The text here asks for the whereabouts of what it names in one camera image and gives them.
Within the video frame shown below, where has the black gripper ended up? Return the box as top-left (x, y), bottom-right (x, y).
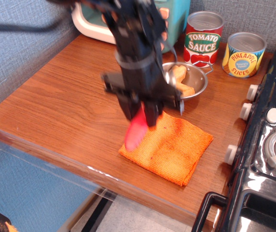
top-left (101, 52), bottom-right (184, 127)

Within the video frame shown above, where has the red handled metal spoon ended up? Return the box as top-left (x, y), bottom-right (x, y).
top-left (124, 104), bottom-right (149, 152)

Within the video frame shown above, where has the small steel pot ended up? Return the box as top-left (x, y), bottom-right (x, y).
top-left (163, 61), bottom-right (213, 100)

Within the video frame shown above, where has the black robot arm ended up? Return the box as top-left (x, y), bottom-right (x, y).
top-left (82, 0), bottom-right (184, 127)

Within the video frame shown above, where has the toy chicken wing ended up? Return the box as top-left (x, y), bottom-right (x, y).
top-left (170, 65), bottom-right (196, 98)

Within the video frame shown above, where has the orange folded cloth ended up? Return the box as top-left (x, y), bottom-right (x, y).
top-left (119, 112), bottom-right (213, 186)

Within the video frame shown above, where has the tomato sauce can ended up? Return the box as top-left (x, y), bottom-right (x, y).
top-left (183, 11), bottom-right (224, 68)

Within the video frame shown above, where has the teal toy microwave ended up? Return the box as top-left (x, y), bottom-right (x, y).
top-left (72, 0), bottom-right (191, 60)

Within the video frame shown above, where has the pineapple slices can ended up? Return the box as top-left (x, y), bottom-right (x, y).
top-left (222, 32), bottom-right (267, 78)

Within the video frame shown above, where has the black toy stove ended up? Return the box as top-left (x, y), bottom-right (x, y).
top-left (192, 50), bottom-right (276, 232)

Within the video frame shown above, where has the black braided cable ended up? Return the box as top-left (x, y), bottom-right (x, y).
top-left (0, 14), bottom-right (69, 33)

